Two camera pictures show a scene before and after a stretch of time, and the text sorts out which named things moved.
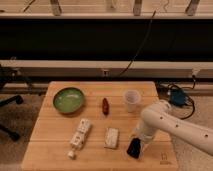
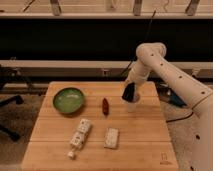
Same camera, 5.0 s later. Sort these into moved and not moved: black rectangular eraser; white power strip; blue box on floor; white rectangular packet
Moved: black rectangular eraser
Not moved: blue box on floor; white rectangular packet; white power strip
